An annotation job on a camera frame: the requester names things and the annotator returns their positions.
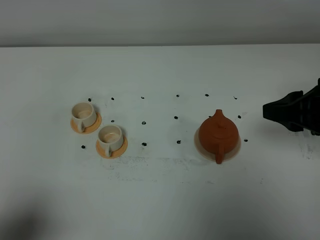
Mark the orange saucer far left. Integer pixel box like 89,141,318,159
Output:
70,112,102,135

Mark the orange saucer near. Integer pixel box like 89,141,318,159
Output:
95,136,128,159

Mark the orange saucer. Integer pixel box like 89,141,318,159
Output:
70,112,102,135
95,136,128,159

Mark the white teacup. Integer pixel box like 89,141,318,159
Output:
98,124,124,158
71,102,97,133

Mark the white teacup near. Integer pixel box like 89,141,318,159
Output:
98,124,124,158

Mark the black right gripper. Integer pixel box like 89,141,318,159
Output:
262,79,320,136

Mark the white teacup far left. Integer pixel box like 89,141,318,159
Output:
71,102,97,133

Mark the beige teapot coaster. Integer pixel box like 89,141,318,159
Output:
193,128,242,162

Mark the brown clay teapot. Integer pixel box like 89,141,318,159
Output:
198,109,240,164

